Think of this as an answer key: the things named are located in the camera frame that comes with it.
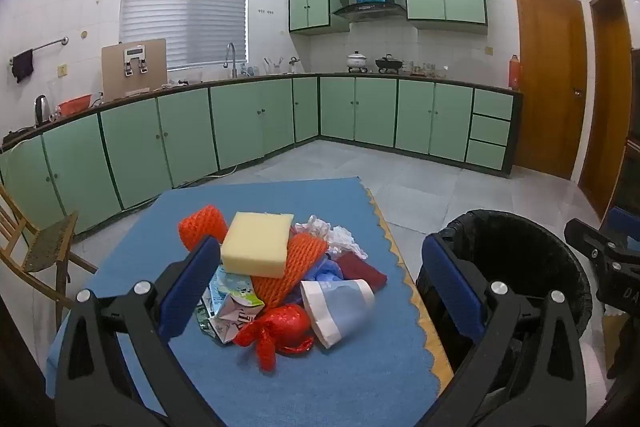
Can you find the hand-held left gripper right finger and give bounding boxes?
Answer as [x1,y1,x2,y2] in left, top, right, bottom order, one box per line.
[421,234,587,427]

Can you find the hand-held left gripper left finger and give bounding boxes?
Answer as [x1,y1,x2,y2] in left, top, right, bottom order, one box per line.
[54,234,223,427]

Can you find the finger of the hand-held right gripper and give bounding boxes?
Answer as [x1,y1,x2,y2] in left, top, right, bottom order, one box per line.
[564,218,627,269]

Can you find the green packet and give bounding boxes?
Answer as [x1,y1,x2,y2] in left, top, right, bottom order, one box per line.
[194,299,217,338]

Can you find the white crushed carton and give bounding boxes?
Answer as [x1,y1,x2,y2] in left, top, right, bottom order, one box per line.
[212,294,266,345]

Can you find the orange foam net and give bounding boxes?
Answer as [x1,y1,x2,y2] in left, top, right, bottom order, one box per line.
[178,204,230,254]
[250,232,331,310]

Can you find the trash bin with black bag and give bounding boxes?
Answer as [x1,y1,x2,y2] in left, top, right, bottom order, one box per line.
[415,209,594,413]

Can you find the yellow sponge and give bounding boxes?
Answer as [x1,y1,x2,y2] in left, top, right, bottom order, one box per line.
[220,211,296,280]

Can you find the dark red scouring pad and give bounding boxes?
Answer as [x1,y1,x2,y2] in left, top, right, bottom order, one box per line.
[336,253,389,294]

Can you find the white paper cup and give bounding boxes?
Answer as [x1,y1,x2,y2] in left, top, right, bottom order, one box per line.
[299,278,376,349]

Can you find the blue table mat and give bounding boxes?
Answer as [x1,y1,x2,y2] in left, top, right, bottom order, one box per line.
[46,177,456,427]

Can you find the plain wooden door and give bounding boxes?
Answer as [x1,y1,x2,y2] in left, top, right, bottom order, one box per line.
[577,0,635,223]

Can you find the wooden chair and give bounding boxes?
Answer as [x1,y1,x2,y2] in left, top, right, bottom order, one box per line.
[0,182,98,333]

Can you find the green base cabinets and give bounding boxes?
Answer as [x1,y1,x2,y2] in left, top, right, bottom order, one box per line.
[0,74,523,238]

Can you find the red basin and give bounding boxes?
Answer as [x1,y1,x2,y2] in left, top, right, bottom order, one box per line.
[56,94,94,115]

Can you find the row of glass jars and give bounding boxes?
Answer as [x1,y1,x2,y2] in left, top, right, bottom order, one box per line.
[402,61,448,78]

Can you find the cardboard box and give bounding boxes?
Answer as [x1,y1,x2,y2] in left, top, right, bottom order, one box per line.
[101,38,167,100]

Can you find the dark electric kettle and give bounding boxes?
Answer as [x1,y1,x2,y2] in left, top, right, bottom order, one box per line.
[33,95,51,128]

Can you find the black wok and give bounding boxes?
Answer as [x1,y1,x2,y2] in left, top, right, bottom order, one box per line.
[375,53,403,74]

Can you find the dark towel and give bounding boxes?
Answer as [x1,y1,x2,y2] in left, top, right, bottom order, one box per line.
[11,49,35,84]

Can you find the white window blind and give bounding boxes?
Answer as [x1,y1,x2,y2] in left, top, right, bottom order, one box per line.
[119,0,250,72]

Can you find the black range hood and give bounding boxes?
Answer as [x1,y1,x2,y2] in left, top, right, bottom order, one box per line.
[331,2,407,24]

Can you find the white cable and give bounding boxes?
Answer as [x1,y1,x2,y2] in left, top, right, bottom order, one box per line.
[202,164,238,180]

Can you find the wooden door with handle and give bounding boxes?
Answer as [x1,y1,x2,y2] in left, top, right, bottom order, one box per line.
[514,0,588,180]

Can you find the metal towel rail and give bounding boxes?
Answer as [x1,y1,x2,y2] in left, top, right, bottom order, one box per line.
[7,37,69,66]

